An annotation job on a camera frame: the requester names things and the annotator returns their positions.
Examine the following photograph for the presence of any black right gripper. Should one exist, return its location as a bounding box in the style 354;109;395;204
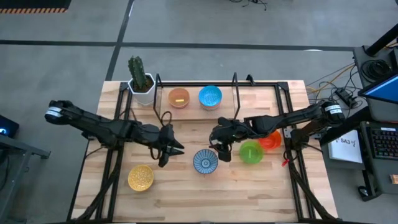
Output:
210;117;243;163

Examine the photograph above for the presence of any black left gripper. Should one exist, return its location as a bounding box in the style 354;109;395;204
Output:
157;123;185;169

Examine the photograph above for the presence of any blue radial striped ceramic bowl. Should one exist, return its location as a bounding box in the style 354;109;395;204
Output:
192;148;220;175

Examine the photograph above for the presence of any green translucent plastic bowl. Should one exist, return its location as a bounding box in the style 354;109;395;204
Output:
238;140;265;165

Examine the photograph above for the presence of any turquoise patterned ceramic bowl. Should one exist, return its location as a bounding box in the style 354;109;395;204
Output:
198;85;223;109

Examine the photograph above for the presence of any orange yellow patterned ceramic bowl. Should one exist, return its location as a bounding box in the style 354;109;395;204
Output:
127;164;155;192

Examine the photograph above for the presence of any yellow translucent plastic bowl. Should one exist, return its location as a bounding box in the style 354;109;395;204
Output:
168;87;191;108

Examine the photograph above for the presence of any orange translucent plastic bowl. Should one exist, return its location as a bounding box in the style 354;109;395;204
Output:
257;129;283;151

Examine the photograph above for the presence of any black metal wooden board shelf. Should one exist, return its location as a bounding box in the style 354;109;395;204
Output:
153;72;242;122

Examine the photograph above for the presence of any white hexagonal plant pot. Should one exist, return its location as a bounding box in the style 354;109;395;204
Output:
127;73;156;106

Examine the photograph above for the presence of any green cactus plant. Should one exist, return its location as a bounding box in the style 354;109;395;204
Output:
127;55;149;91

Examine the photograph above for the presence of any white paper sheet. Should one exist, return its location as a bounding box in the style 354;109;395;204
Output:
328;136;363;164

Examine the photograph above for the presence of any black power adapter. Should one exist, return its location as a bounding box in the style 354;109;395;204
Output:
335;88;358;108

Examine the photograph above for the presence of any grey metal cart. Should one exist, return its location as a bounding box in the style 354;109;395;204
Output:
0;133;51;220

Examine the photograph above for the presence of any black device with blue light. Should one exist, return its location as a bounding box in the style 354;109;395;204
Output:
0;114;20;139

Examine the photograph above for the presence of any black computer keyboard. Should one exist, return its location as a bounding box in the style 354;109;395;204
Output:
369;126;398;161

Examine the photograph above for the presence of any grey side desk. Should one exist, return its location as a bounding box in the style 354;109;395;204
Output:
320;45;398;202

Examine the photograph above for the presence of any laptop with blue screen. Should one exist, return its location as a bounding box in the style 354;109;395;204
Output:
357;73;398;124

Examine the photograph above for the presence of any black diagonal pole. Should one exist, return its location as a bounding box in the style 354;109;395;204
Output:
366;23;398;57

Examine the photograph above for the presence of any black yellow hazard striped mat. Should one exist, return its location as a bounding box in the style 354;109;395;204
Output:
0;0;72;14

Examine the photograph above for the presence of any black aluminium table frame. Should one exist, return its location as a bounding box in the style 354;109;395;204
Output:
67;80;338;224

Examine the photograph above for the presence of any yellow floor cable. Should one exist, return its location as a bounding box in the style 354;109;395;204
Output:
306;63;357;94

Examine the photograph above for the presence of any black floor cable bundle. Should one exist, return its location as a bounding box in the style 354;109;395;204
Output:
229;0;268;12

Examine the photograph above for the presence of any coiled black cable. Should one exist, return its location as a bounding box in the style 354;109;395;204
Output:
362;58;392;82

